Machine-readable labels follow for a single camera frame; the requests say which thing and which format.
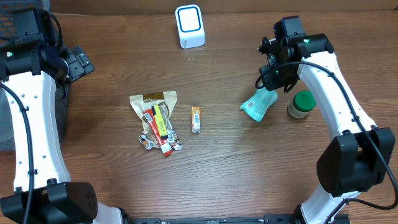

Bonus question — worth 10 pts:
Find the green lid jar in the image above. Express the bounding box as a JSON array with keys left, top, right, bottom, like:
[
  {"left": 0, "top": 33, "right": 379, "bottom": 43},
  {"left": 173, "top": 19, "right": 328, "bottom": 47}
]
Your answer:
[{"left": 287, "top": 90, "right": 317, "bottom": 119}]

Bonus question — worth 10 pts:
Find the orange small snack box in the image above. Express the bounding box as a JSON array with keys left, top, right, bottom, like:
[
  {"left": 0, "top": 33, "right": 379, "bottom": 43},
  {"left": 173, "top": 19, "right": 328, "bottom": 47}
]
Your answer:
[{"left": 192, "top": 106, "right": 201, "bottom": 134}]

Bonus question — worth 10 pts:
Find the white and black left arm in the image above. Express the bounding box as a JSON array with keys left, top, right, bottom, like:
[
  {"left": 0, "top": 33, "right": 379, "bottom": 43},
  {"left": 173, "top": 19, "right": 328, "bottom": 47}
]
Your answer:
[{"left": 1, "top": 8, "right": 128, "bottom": 223}]

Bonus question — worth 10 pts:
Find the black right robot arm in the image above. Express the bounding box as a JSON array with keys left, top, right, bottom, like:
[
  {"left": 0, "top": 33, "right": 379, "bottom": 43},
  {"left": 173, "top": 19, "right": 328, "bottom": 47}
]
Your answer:
[{"left": 255, "top": 16, "right": 396, "bottom": 223}]

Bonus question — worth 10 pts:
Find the teal plastic packet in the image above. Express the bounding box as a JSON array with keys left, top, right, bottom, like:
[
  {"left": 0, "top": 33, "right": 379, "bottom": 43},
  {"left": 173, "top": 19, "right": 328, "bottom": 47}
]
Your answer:
[{"left": 240, "top": 88, "right": 279, "bottom": 123}]

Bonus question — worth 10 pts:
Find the red snack stick packet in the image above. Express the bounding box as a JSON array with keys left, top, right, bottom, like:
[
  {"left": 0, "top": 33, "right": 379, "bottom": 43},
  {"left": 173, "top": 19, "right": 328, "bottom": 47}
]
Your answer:
[{"left": 143, "top": 109, "right": 172, "bottom": 157}]

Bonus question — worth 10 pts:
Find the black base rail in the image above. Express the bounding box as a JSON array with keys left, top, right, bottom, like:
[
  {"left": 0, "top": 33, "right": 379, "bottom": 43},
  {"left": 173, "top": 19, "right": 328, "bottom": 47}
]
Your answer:
[{"left": 124, "top": 213, "right": 351, "bottom": 224}]

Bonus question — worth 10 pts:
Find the white barcode scanner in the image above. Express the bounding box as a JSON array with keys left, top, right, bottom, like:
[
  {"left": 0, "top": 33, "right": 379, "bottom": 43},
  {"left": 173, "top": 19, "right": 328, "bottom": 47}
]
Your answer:
[{"left": 175, "top": 4, "right": 205, "bottom": 49}]

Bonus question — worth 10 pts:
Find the beige snack pouch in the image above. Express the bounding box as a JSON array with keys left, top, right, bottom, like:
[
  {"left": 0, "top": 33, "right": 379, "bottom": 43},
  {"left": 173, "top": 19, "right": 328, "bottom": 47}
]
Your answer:
[{"left": 129, "top": 91, "right": 177, "bottom": 139}]

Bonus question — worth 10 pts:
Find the yellow highlighter pen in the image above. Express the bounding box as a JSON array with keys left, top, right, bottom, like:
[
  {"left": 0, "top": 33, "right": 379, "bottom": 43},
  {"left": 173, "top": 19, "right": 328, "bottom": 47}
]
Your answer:
[{"left": 152, "top": 105, "right": 168, "bottom": 140}]

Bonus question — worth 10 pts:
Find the grey plastic mesh basket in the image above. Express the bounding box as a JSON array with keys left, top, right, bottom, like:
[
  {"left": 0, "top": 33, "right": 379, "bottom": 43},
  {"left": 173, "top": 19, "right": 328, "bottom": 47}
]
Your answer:
[{"left": 1, "top": 0, "right": 70, "bottom": 151}]

